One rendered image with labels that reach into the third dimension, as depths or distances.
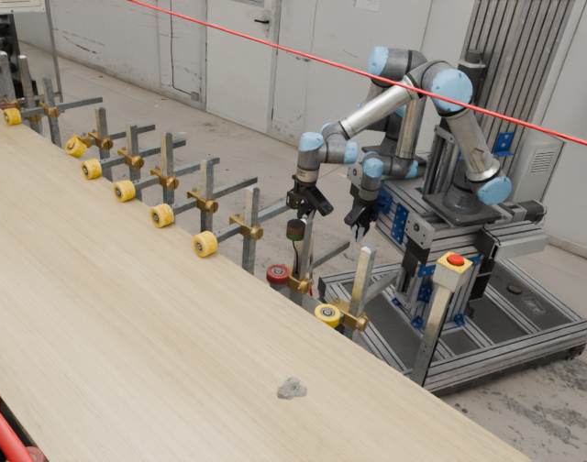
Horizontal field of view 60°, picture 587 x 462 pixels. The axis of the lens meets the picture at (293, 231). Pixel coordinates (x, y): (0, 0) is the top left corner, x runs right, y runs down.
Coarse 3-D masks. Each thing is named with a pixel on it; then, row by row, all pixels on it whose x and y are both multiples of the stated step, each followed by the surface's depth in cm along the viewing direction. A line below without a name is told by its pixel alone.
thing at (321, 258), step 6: (342, 240) 206; (348, 240) 207; (336, 246) 202; (342, 246) 203; (348, 246) 207; (324, 252) 198; (330, 252) 198; (336, 252) 201; (318, 258) 194; (324, 258) 196; (318, 264) 194; (306, 270) 190; (276, 288) 178; (282, 288) 181
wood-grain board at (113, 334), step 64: (0, 128) 256; (0, 192) 204; (64, 192) 209; (0, 256) 170; (64, 256) 174; (128, 256) 177; (192, 256) 181; (0, 320) 146; (64, 320) 148; (128, 320) 151; (192, 320) 153; (256, 320) 156; (320, 320) 159; (0, 384) 128; (64, 384) 129; (128, 384) 131; (192, 384) 133; (256, 384) 135; (320, 384) 137; (384, 384) 140; (64, 448) 115; (128, 448) 116; (192, 448) 118; (256, 448) 119; (320, 448) 121; (384, 448) 123; (448, 448) 124; (512, 448) 126
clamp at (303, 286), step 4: (288, 268) 185; (292, 268) 186; (292, 272) 183; (292, 280) 181; (296, 280) 180; (300, 280) 180; (304, 280) 180; (308, 280) 181; (288, 284) 183; (292, 284) 182; (296, 284) 180; (300, 284) 179; (304, 284) 179; (308, 284) 180; (292, 288) 182; (296, 288) 181; (300, 288) 179; (304, 288) 179; (308, 288) 181; (296, 292) 181; (304, 292) 180
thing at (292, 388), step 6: (288, 378) 138; (294, 378) 137; (288, 384) 135; (294, 384) 136; (300, 384) 134; (282, 390) 133; (288, 390) 134; (294, 390) 133; (300, 390) 134; (306, 390) 135; (282, 396) 132; (288, 396) 132; (294, 396) 133; (300, 396) 133
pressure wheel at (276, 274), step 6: (276, 264) 180; (270, 270) 177; (276, 270) 177; (282, 270) 178; (288, 270) 178; (270, 276) 175; (276, 276) 175; (282, 276) 175; (288, 276) 176; (270, 282) 176; (276, 282) 175; (282, 282) 176
